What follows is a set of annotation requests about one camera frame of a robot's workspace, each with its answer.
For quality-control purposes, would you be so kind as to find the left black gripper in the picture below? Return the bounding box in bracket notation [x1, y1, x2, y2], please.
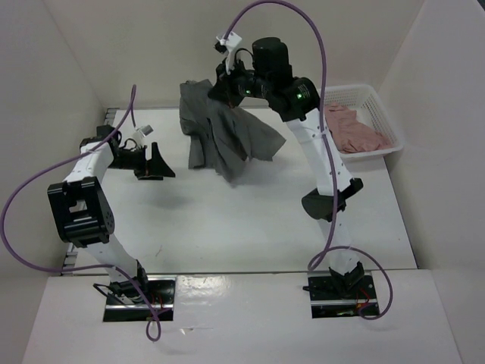
[107, 142, 174, 180]

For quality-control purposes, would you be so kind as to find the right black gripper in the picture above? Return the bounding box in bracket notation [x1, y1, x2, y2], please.
[206, 55, 269, 109]

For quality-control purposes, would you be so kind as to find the grey pleated skirt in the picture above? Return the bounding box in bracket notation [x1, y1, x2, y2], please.
[179, 80, 286, 183]

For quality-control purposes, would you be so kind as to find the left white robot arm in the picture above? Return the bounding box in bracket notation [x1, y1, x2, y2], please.
[47, 125, 175, 304]

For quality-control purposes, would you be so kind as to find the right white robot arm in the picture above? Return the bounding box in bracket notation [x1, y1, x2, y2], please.
[208, 33, 364, 298]

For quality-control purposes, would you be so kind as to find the white plastic basket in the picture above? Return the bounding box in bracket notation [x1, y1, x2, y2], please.
[324, 83, 404, 161]

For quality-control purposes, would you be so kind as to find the pink skirt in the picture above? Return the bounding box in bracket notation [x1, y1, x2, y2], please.
[324, 103, 392, 154]

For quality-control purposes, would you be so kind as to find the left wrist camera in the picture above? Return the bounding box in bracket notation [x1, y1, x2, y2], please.
[132, 125, 153, 146]

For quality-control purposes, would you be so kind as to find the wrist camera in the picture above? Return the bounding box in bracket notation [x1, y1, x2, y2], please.
[214, 31, 243, 74]
[132, 125, 153, 146]

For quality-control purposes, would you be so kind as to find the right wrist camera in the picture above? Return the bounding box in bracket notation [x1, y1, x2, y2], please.
[214, 31, 243, 74]

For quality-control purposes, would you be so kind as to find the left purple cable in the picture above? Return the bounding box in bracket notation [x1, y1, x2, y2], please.
[0, 84, 172, 341]

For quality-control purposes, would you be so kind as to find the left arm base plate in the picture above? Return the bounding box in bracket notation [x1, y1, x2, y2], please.
[93, 275, 177, 322]

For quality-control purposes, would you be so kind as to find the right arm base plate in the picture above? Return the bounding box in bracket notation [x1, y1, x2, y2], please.
[302, 273, 380, 319]

